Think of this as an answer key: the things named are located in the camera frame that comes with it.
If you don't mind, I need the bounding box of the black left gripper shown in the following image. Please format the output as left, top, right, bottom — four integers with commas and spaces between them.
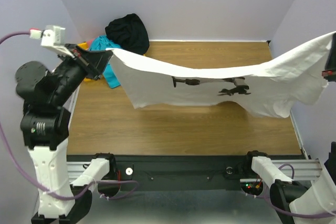
52, 41, 114, 103

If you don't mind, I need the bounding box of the white t shirt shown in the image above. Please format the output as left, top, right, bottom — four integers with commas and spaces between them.
110, 32, 335, 118

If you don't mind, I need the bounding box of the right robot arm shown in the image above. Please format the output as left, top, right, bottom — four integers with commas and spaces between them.
241, 142, 335, 223

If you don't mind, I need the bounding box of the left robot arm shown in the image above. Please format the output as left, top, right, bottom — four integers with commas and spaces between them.
15, 44, 118, 223

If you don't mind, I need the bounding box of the yellow plastic bin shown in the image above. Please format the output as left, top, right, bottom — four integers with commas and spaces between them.
78, 40, 107, 81

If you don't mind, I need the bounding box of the teal t shirt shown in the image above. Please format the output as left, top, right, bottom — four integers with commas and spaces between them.
89, 36, 122, 89

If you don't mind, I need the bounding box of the pink t shirt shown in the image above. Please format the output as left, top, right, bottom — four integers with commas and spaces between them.
87, 39, 95, 48

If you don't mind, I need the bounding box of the black t shirt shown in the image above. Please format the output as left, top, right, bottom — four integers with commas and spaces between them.
105, 14, 150, 55

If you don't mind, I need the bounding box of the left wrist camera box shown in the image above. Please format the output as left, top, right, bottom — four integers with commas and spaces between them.
29, 25, 66, 47

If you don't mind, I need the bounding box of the aluminium frame rail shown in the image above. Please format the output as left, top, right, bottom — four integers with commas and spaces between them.
67, 158, 326, 183

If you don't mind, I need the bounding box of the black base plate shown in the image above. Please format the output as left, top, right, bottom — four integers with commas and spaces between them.
65, 155, 283, 192

